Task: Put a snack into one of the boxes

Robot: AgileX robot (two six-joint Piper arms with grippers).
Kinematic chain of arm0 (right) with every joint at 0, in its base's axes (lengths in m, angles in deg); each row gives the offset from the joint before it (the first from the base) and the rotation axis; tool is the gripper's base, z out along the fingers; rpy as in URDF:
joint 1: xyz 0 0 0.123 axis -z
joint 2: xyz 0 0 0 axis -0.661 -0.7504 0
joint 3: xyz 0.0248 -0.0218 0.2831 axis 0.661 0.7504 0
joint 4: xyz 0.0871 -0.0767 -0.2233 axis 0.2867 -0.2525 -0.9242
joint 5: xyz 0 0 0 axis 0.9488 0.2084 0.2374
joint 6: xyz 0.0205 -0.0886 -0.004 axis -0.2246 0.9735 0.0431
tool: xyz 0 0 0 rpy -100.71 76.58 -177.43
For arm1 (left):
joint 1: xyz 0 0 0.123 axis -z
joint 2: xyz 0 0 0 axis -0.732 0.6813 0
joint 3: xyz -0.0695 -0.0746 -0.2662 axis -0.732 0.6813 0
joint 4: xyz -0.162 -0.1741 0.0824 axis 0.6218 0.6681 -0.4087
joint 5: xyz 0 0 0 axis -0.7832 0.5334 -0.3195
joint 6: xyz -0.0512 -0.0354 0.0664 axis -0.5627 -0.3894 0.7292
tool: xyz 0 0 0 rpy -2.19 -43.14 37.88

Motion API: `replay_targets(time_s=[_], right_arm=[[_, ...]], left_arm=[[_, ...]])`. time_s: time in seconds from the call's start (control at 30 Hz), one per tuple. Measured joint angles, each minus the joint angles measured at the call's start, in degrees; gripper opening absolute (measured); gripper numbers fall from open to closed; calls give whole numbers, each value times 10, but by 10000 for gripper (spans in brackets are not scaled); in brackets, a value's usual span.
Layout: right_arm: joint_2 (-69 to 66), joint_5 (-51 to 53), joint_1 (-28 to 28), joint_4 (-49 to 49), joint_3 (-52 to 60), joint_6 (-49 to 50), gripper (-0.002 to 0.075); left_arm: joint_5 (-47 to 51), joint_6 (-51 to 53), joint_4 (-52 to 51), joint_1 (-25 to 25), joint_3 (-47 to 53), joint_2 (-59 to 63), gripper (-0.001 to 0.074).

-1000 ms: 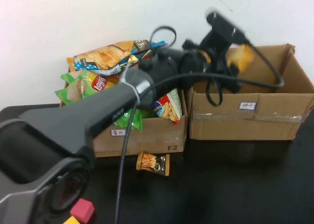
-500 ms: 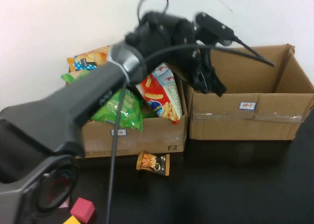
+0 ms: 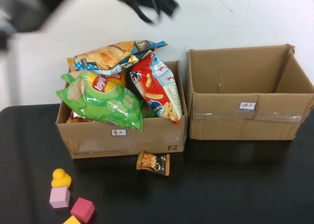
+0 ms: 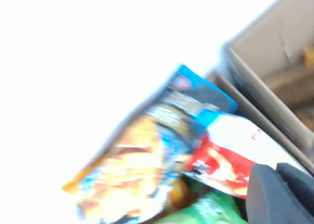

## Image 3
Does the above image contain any yellow duck toy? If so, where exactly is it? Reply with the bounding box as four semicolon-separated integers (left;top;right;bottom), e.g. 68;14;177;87
51;168;72;189

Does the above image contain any orange potato chip bag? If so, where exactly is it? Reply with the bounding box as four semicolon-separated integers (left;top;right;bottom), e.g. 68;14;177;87
64;69;127;87

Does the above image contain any light pink foam cube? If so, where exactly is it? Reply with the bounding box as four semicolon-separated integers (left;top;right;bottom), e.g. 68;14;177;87
49;186;71;209

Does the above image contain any magenta foam cube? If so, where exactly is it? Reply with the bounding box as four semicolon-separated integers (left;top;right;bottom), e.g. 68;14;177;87
70;197;96;224

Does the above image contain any blue ridged chip bag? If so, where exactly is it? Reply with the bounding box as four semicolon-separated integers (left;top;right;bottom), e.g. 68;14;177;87
67;39;169;77

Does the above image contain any white label with red writing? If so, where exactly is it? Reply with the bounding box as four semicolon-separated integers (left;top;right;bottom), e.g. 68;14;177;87
238;101;257;111
111;128;128;137

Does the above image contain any red shrimp stick bag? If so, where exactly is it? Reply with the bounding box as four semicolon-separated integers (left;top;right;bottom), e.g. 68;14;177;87
130;51;183;125

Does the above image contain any small black orange snack packet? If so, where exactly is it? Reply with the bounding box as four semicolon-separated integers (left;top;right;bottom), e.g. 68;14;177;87
136;150;171;177

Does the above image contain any barbecue print snack bag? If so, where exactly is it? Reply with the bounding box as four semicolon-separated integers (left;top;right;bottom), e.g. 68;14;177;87
65;111;95;124

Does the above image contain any yellow foam cube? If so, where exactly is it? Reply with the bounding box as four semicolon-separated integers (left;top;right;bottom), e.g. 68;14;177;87
62;215;81;224

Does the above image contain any large plain cardboard box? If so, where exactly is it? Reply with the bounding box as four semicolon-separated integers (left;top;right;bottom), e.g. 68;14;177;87
186;44;314;141

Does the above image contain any green Lay's chip bag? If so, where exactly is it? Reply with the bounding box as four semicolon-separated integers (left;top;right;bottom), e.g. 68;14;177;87
55;70;144;133

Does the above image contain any cardboard box with F2 print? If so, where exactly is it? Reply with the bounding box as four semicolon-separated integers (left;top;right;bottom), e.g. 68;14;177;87
55;60;189;160

